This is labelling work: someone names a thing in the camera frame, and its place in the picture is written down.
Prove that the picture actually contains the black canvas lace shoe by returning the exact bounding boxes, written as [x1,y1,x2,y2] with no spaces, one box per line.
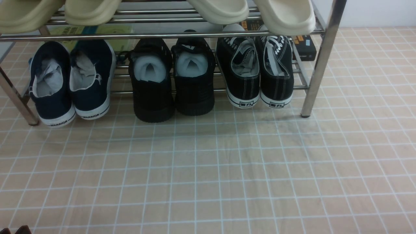
[254,35,294,109]
[215,36,260,109]

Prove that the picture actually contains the silver metal shoe rack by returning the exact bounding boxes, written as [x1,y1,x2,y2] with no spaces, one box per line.
[1,0,347,126]

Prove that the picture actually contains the black mesh sneaker right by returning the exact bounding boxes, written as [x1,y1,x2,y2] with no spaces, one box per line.
[171,37,216,116]

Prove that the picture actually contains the black mesh sneaker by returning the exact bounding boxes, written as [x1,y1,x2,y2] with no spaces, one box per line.
[126,38,175,123]
[171,37,216,116]

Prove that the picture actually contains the black mesh sneaker left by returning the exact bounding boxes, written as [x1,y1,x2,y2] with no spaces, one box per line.
[126,38,175,123]

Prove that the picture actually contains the cream slipper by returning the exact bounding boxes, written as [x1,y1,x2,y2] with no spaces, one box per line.
[254,0,316,36]
[187,0,249,25]

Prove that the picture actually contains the green yellow book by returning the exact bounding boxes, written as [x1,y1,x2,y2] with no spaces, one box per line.
[50,24,135,52]

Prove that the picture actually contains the black yellow printed box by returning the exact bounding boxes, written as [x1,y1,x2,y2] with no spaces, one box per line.
[239,19,317,62]

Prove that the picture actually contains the cream slipper far right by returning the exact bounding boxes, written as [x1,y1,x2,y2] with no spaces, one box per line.
[254,0,316,36]

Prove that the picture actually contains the navy canvas shoe right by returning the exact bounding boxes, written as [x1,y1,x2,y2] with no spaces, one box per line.
[69,39,116,120]

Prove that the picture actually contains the navy canvas shoe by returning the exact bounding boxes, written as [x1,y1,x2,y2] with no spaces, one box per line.
[29,41,76,128]
[69,39,116,120]

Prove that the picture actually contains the navy canvas shoe left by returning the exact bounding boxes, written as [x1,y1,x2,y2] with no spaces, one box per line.
[29,41,76,128]

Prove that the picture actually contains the dark brown object corner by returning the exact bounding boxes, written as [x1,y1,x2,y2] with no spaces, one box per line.
[0,225,32,234]

